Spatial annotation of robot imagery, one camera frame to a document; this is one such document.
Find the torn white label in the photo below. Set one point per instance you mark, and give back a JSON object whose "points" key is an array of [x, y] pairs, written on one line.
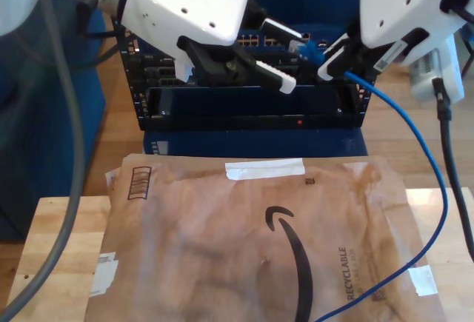
{"points": [[104, 274]]}

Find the black rack tray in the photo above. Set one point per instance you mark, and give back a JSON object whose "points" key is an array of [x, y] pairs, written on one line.
{"points": [[240, 101]]}

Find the black rack frame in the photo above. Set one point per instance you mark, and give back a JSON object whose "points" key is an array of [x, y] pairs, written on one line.
{"points": [[364, 103]]}

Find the blue network switch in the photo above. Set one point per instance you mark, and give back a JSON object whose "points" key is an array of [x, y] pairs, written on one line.
{"points": [[296, 3]]}

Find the short white tape strip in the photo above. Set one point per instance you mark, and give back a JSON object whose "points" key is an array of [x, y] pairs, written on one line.
{"points": [[422, 281]]}

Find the blue sofa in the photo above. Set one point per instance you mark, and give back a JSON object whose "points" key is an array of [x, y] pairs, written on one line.
{"points": [[33, 114]]}

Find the long white tape strip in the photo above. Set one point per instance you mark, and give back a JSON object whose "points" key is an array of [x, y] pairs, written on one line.
{"points": [[264, 169]]}

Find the black rack server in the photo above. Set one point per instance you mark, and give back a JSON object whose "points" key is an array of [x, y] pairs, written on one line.
{"points": [[163, 72]]}

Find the brown paper mailer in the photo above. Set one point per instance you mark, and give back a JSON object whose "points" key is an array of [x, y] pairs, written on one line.
{"points": [[203, 255]]}

